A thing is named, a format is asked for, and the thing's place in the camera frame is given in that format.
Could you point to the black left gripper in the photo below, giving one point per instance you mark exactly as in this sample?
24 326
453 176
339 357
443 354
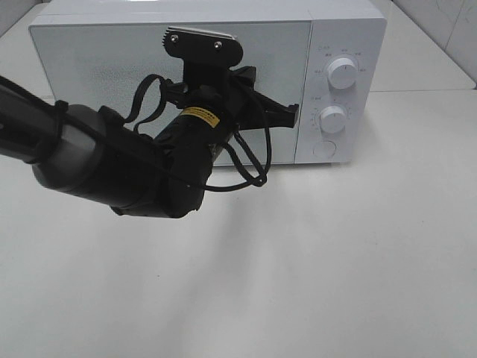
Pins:
217 103

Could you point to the white timer knob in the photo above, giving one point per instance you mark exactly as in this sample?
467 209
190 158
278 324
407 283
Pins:
332 119

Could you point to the round white door release button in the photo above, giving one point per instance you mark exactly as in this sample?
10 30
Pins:
325 149

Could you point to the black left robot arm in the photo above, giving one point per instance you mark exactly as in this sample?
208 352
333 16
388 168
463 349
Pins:
118 160

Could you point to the white microwave oven body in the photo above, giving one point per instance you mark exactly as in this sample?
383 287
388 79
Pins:
354 28

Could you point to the upper white power knob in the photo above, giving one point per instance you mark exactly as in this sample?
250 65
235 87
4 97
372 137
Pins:
341 72

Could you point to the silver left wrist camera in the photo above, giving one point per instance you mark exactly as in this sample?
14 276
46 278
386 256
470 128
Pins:
203 46

